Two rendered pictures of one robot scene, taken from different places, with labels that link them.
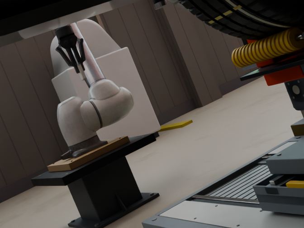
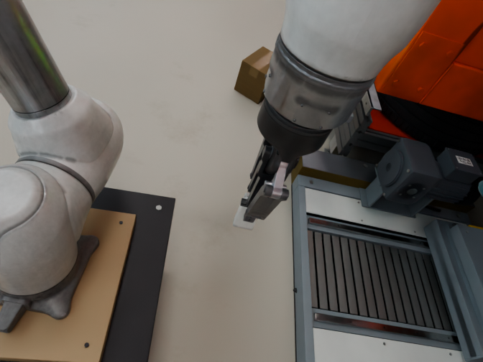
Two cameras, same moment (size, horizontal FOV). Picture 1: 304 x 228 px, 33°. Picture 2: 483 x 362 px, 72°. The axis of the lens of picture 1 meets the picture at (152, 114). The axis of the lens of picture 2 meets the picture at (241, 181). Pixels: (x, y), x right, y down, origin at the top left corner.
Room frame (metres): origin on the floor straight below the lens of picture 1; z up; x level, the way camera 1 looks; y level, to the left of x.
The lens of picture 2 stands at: (2.16, 0.49, 1.07)
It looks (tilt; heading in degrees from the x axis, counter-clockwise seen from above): 50 degrees down; 283
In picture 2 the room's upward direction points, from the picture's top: 23 degrees clockwise
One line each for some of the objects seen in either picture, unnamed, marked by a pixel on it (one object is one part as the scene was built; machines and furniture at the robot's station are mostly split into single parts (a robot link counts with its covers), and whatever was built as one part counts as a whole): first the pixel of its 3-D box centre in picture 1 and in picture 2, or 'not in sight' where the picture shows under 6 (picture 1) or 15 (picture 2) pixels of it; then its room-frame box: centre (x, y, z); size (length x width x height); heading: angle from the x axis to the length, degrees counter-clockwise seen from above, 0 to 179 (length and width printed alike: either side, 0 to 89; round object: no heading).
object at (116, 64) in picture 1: (98, 87); not in sight; (4.75, 0.36, 0.63); 0.65 x 0.57 x 1.25; 119
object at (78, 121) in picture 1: (76, 119); (23, 223); (2.52, 0.36, 0.50); 0.18 x 0.16 x 0.22; 110
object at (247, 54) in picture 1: (265, 49); not in sight; (1.36, -0.35, 0.51); 0.29 x 0.06 x 0.06; 26
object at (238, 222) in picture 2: (80, 72); (248, 214); (2.19, 0.22, 0.68); 0.03 x 0.01 x 0.07; 23
